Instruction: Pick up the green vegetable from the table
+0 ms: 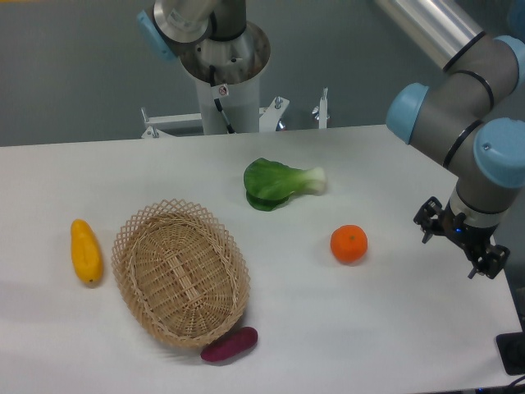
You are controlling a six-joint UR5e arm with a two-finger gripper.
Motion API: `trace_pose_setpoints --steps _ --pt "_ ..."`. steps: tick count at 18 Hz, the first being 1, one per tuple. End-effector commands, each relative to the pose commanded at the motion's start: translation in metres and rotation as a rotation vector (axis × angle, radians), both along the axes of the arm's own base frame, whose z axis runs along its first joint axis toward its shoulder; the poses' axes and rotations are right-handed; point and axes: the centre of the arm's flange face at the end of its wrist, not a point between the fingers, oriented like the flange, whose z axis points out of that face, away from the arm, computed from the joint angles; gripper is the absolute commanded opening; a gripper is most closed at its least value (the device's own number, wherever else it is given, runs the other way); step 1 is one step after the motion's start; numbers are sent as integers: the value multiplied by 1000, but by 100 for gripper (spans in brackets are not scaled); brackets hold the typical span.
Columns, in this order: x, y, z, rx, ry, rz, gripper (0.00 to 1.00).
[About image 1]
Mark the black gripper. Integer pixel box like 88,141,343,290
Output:
413,196,510,279

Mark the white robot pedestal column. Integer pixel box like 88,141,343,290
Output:
194,77,260,135

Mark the white metal base frame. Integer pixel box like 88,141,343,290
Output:
140,87,331,139

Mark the black device at table corner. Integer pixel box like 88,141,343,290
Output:
495,332,524,376

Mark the woven wicker basket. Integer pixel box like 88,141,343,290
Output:
112,199,250,348

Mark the orange mandarin fruit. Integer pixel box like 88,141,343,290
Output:
330,224,368,264

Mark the green bok choy vegetable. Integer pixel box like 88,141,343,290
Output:
243,158,327,212

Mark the yellow mango fruit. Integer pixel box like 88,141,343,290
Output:
71,219,103,285

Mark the purple sweet potato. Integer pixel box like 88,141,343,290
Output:
200,327,258,363

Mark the black cable on pedestal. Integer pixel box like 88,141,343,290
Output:
208,64,237,135

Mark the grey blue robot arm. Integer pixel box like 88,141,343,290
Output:
137,1,524,278

